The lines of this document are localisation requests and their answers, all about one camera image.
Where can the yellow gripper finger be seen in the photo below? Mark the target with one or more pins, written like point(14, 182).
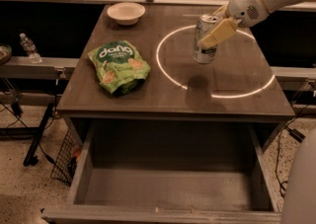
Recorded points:
point(224, 30)
point(221, 12)

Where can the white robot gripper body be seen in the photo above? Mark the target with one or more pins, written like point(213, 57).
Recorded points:
point(244, 7)

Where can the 7up soda can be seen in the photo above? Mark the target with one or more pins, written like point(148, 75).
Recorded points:
point(204, 51)

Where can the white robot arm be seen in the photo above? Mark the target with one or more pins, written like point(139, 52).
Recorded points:
point(277, 4)

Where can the grey open top drawer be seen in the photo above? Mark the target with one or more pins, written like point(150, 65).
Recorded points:
point(169, 172)

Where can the white ceramic bowl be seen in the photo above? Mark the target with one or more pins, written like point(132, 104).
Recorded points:
point(126, 13)

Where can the grey cabinet counter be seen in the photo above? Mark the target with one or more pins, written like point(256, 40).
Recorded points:
point(239, 85)

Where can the green dang chips bag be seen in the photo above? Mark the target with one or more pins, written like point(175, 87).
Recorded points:
point(119, 66)

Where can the grey side bench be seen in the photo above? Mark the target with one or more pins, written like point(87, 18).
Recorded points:
point(50, 68)

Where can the clear plastic water bottle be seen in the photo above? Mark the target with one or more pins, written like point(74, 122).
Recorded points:
point(30, 48)

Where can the dish on left bench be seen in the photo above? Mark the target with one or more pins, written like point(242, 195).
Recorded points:
point(5, 53)

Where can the black metal stand leg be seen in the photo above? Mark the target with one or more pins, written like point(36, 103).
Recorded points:
point(30, 157)

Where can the black wire basket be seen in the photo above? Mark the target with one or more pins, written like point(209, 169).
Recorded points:
point(68, 157)

